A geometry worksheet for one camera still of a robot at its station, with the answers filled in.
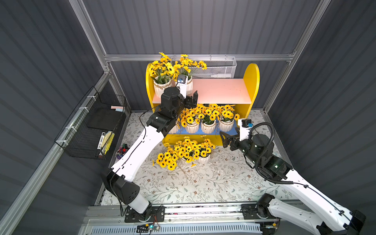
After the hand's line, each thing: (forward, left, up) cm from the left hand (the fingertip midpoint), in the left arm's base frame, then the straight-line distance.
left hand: (186, 88), depth 67 cm
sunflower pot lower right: (-4, -22, -16) cm, 28 cm away
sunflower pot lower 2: (-1, -12, -18) cm, 21 cm away
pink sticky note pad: (+6, +42, -18) cm, 46 cm away
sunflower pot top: (-17, -9, -30) cm, 35 cm away
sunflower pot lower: (-4, -2, -16) cm, 17 cm away
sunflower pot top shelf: (-15, 0, -31) cm, 34 cm away
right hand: (-14, -21, -13) cm, 29 cm away
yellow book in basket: (-15, +38, -18) cm, 44 cm away
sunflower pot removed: (-20, +10, -32) cm, 39 cm away
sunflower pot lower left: (-2, +8, -28) cm, 29 cm away
